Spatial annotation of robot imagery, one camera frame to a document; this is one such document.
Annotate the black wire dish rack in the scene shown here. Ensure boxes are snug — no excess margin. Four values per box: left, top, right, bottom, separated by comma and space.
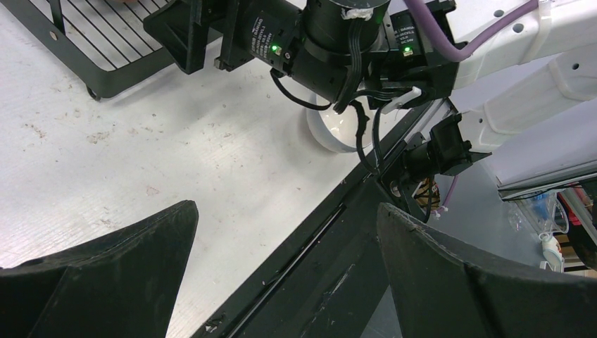
1, 0, 173, 101

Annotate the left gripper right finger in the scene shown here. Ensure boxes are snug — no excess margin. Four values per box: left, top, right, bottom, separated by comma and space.
377, 203, 596, 337

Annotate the white bowl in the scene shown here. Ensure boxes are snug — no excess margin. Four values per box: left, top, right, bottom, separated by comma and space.
306, 93, 375, 154

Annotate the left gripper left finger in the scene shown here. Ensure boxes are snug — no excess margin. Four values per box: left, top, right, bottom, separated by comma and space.
1, 200, 199, 337

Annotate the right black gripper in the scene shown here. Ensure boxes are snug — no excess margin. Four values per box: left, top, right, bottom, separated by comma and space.
143, 0, 254, 75

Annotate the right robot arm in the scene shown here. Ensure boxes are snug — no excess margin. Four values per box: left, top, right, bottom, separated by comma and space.
143, 1, 596, 182

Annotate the black base panel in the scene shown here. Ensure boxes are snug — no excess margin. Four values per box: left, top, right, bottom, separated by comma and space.
195, 99, 451, 337

